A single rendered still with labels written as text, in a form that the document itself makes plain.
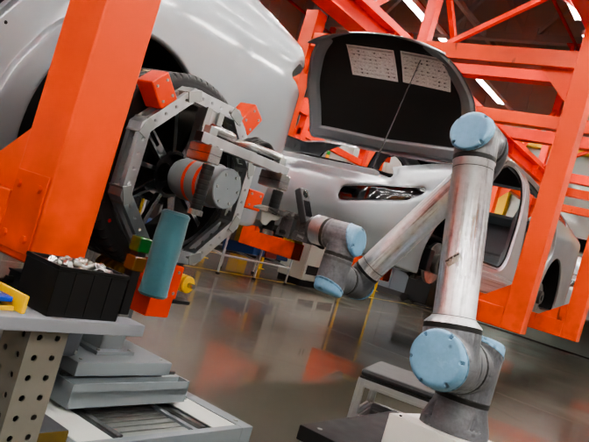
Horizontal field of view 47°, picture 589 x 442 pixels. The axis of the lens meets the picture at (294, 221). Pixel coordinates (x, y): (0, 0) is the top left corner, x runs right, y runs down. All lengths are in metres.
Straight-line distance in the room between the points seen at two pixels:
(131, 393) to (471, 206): 1.23
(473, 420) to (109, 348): 1.18
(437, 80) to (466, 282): 3.73
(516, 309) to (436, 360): 3.70
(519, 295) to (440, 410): 3.55
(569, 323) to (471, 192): 5.52
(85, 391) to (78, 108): 0.87
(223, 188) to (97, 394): 0.74
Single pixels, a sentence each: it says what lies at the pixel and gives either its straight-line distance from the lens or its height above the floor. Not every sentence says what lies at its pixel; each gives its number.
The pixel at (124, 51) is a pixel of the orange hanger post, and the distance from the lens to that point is 1.82.
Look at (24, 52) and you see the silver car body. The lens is 2.29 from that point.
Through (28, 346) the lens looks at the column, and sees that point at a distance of 1.61.
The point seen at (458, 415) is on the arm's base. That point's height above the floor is 0.44.
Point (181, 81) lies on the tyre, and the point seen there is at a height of 1.14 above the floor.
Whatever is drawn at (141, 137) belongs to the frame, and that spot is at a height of 0.92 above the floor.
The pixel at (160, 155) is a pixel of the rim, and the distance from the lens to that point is 2.20.
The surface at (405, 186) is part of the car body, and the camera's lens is 4.70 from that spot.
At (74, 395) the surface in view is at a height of 0.13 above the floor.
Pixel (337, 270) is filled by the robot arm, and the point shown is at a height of 0.71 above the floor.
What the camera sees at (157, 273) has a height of 0.55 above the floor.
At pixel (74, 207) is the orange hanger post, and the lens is 1.79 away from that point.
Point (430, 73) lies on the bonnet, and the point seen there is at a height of 2.25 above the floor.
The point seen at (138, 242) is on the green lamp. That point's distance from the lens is 1.75.
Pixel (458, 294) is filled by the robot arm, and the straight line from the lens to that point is 1.76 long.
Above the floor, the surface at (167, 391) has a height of 0.13.
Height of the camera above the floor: 0.78
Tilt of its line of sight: 1 degrees up
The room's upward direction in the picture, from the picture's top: 16 degrees clockwise
